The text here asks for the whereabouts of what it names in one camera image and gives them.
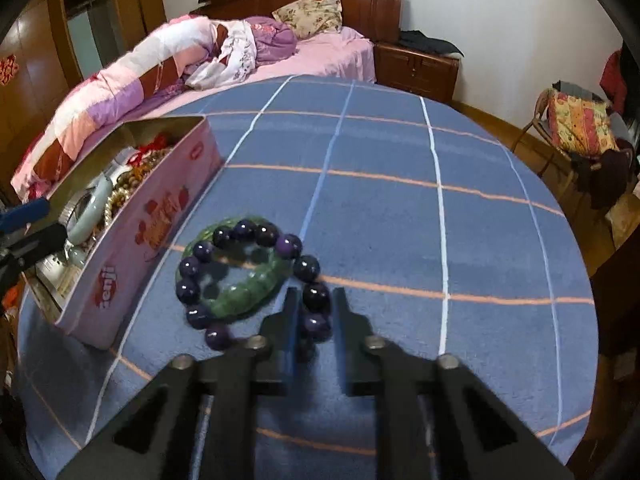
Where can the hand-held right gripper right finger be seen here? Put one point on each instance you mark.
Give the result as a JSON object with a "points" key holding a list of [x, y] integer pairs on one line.
{"points": [[355, 330]]}

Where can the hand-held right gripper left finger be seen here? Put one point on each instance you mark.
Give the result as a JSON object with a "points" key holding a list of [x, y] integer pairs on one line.
{"points": [[280, 330]]}

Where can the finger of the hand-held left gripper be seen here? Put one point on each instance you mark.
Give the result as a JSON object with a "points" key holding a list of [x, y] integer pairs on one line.
{"points": [[40, 245], [25, 215]]}

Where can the silver bangle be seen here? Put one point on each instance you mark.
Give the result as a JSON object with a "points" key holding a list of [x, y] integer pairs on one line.
{"points": [[67, 212]]}

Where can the pale jade bangle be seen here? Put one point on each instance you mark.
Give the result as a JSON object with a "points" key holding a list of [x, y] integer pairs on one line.
{"points": [[97, 200]]}

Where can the pink tin box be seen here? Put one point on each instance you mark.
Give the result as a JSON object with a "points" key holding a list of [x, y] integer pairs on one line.
{"points": [[150, 240]]}

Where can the pink patchwork quilt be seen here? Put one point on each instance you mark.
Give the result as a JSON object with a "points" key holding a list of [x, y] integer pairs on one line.
{"points": [[110, 100]]}

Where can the wooden wardrobe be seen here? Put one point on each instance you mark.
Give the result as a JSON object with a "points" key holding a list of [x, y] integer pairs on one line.
{"points": [[40, 70]]}

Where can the red paper decoration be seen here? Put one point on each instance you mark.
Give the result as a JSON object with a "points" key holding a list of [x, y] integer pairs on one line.
{"points": [[7, 70]]}

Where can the white floral garment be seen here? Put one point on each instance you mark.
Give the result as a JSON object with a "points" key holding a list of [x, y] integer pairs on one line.
{"points": [[225, 60]]}

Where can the wooden nightstand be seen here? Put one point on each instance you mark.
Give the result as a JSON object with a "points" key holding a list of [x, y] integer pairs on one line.
{"points": [[415, 72]]}

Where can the dark wooden cabinet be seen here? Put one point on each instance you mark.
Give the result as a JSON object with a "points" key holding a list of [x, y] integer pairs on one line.
{"points": [[620, 290]]}

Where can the wooden chair with cushion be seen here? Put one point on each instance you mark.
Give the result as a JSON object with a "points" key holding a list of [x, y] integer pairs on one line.
{"points": [[530, 125]]}

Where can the pink bed sheet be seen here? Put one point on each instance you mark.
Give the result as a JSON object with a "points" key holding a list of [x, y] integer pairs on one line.
{"points": [[325, 60]]}

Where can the purple garment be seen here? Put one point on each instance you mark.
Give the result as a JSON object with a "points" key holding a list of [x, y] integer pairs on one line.
{"points": [[272, 42]]}

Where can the dark maroon clothing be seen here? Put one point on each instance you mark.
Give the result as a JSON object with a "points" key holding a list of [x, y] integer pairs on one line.
{"points": [[607, 180]]}

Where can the dark folded clothes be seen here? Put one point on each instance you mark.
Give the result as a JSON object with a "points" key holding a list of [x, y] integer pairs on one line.
{"points": [[430, 44]]}

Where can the colourful patterned cushion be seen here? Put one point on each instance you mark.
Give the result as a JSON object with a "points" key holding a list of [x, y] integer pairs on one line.
{"points": [[582, 125]]}

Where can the floral pillow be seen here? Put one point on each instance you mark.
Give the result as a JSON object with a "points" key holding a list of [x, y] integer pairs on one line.
{"points": [[310, 12]]}

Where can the wooden bed headboard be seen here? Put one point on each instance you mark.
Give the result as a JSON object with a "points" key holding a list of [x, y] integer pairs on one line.
{"points": [[370, 5]]}

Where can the red hanging garment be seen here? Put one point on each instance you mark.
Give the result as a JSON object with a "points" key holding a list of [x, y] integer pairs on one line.
{"points": [[614, 82]]}

